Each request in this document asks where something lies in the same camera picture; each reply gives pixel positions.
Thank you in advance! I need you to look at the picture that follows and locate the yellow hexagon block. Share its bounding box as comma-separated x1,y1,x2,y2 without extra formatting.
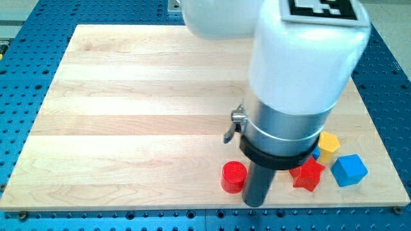
317,132,340,163

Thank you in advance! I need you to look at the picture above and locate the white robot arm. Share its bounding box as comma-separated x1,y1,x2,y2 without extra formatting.
180,0,371,157

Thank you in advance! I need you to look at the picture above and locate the red cylinder block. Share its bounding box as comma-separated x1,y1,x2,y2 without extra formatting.
220,161,247,194

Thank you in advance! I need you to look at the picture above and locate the wooden board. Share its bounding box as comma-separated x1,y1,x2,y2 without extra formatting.
0,24,411,212

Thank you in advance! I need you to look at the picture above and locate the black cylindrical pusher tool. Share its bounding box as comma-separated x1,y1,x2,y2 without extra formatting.
240,135,319,207

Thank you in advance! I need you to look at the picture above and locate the small blue block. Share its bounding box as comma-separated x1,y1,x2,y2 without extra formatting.
312,146,320,160

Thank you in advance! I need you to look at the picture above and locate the red star block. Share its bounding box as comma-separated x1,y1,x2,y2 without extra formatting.
289,157,326,192

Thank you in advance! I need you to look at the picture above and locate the blue cube block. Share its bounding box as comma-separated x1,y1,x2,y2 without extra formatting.
331,154,368,187

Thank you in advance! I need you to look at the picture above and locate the fiducial marker tag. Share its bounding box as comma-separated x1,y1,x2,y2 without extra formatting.
279,0,370,28

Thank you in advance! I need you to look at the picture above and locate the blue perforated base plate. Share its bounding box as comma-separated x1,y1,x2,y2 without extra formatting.
1,1,410,230

